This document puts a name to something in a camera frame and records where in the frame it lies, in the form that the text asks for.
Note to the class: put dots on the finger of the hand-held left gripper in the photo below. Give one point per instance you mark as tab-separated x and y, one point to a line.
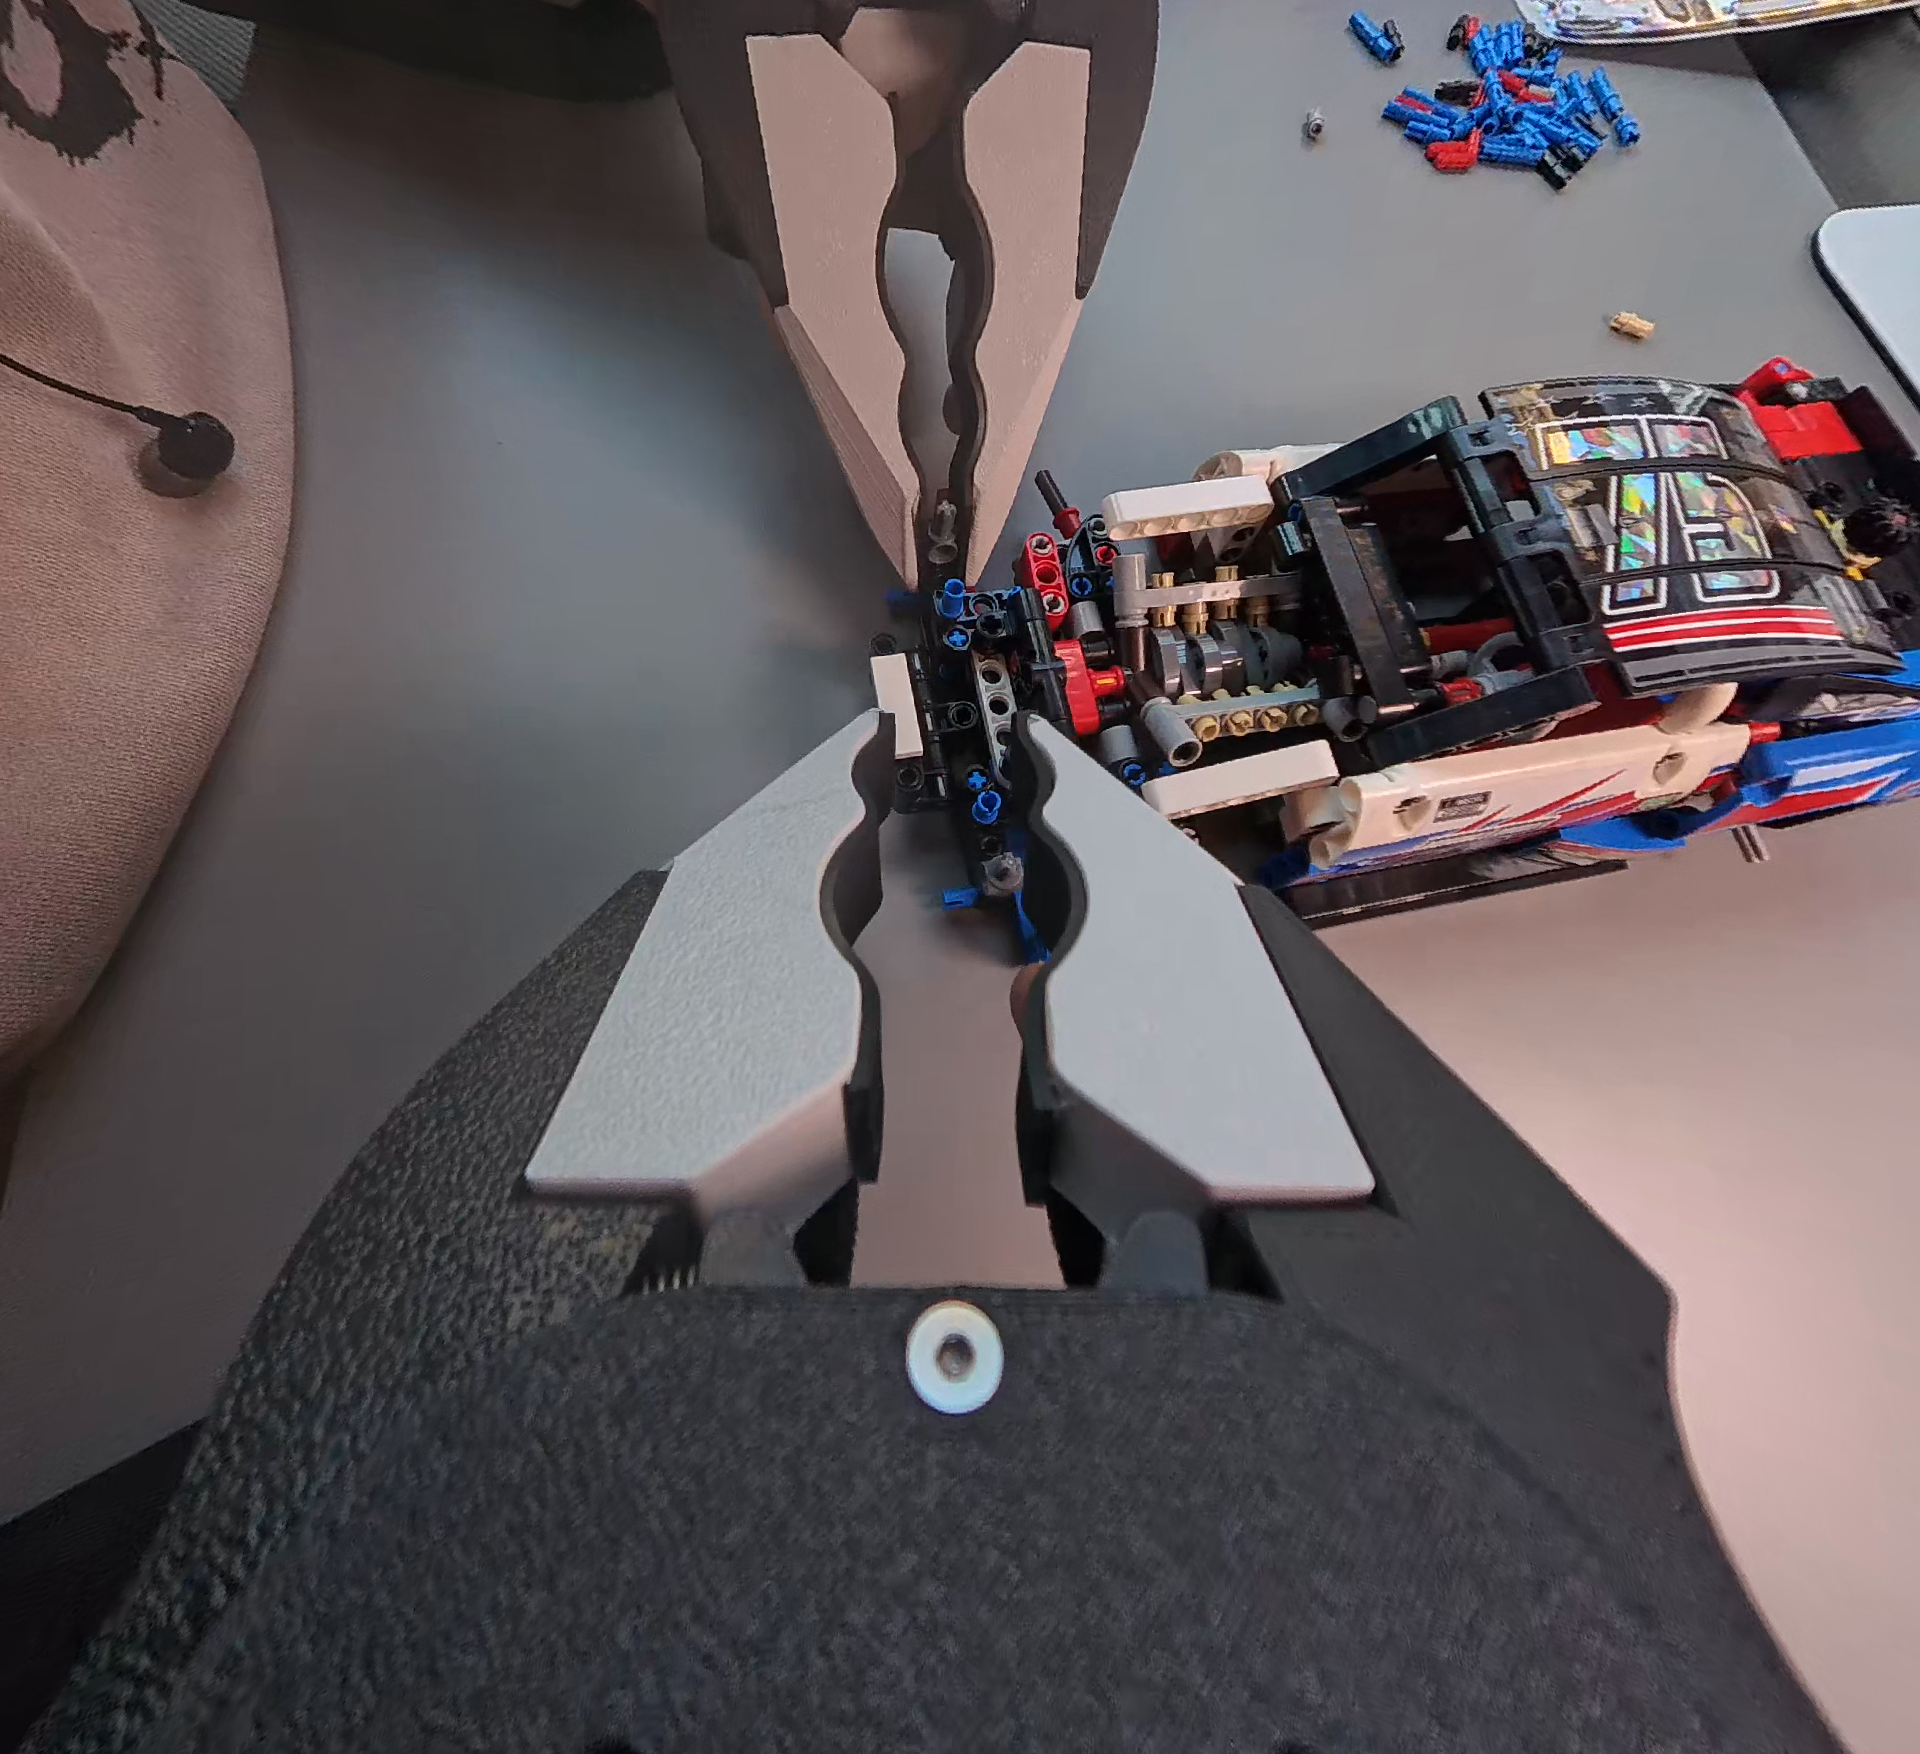
817	224
1034	224

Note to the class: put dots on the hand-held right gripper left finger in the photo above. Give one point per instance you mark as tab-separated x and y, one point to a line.
705	1035

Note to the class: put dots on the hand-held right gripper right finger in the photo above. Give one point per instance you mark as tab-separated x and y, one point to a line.
1201	1035

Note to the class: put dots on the toy brick race car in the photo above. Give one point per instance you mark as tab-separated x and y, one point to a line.
1501	764

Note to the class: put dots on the grey desk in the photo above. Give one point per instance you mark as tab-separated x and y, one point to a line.
525	433

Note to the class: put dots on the pile of blue red pins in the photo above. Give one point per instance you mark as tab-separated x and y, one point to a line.
1514	111

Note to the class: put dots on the black clip microphone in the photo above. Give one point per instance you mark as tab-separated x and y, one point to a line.
188	446

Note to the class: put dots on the person's beige sweatshirt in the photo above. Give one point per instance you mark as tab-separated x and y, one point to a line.
120	584

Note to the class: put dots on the white book stand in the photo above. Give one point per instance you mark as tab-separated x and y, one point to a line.
1875	284

